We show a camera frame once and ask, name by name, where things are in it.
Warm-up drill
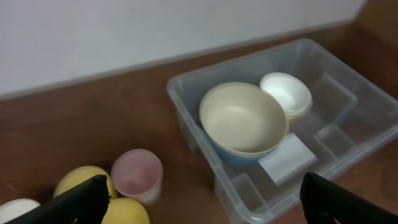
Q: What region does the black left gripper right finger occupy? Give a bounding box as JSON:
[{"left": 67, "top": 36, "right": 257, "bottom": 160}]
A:
[{"left": 300, "top": 172, "right": 397, "bottom": 224}]

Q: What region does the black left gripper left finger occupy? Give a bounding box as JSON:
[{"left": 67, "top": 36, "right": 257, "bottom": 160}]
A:
[{"left": 7, "top": 174, "right": 110, "bottom": 224}]

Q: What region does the yellow small bowl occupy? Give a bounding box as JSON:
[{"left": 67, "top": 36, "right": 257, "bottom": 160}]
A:
[{"left": 285, "top": 104, "right": 312, "bottom": 123}]

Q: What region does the white small bowl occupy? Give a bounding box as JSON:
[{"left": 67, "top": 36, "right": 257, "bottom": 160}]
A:
[{"left": 259, "top": 72, "right": 313, "bottom": 116}]

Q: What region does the beige large bowl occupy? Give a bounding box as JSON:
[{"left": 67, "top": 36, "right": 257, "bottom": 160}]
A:
[{"left": 199, "top": 82, "right": 289, "bottom": 158}]

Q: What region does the clear plastic storage container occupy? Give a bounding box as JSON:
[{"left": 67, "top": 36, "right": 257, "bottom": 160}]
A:
[{"left": 167, "top": 39, "right": 397, "bottom": 223}]

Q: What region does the yellow plastic cup rear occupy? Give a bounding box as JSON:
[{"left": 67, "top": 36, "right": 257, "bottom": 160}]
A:
[{"left": 53, "top": 166, "right": 118, "bottom": 200}]

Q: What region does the yellow plastic cup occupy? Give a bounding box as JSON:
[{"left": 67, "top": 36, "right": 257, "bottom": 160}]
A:
[
  {"left": 102, "top": 198, "right": 150, "bottom": 224},
  {"left": 53, "top": 166, "right": 118, "bottom": 200}
]

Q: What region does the yellow plastic cup front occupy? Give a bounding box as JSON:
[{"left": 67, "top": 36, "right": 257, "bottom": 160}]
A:
[{"left": 102, "top": 198, "right": 150, "bottom": 224}]

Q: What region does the white label sticker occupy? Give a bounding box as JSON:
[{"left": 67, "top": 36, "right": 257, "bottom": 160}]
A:
[{"left": 258, "top": 133, "right": 318, "bottom": 185}]

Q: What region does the pink plastic cup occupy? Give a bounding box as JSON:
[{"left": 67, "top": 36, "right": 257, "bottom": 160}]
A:
[{"left": 111, "top": 149, "right": 164, "bottom": 205}]

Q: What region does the cream plastic cup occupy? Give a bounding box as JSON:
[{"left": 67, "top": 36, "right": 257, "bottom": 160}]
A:
[{"left": 0, "top": 198, "right": 40, "bottom": 224}]

